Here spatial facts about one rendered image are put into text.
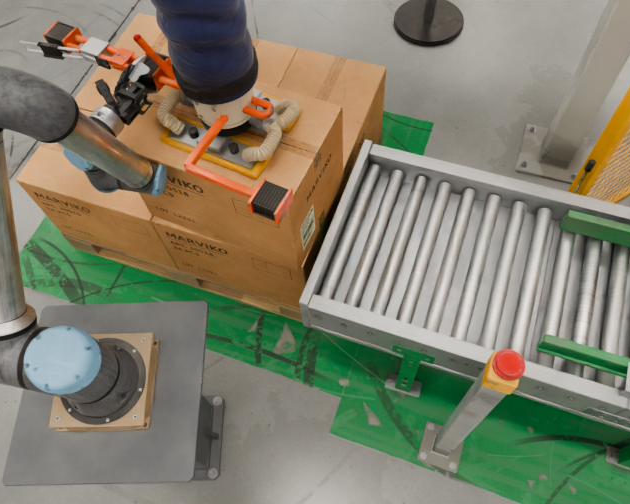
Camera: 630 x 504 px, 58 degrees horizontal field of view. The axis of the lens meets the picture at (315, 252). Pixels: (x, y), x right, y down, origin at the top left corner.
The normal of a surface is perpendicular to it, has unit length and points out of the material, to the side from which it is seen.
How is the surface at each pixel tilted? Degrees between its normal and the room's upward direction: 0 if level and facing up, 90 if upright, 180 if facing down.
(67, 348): 8
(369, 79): 0
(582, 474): 0
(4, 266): 75
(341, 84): 0
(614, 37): 92
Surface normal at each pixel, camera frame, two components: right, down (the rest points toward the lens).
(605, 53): -0.36, 0.81
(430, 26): -0.05, -0.48
